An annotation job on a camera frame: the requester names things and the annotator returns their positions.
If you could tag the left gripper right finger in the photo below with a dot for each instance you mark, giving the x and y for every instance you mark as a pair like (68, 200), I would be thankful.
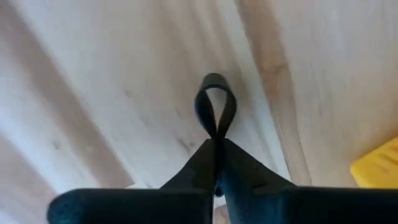
(311, 207)

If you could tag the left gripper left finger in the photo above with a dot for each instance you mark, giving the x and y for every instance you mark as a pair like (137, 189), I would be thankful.
(130, 207)

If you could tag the black rubber band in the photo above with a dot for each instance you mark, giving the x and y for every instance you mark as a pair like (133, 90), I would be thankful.
(214, 80)

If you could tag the yellow plastic basket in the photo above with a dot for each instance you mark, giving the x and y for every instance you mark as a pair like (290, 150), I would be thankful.
(379, 168)

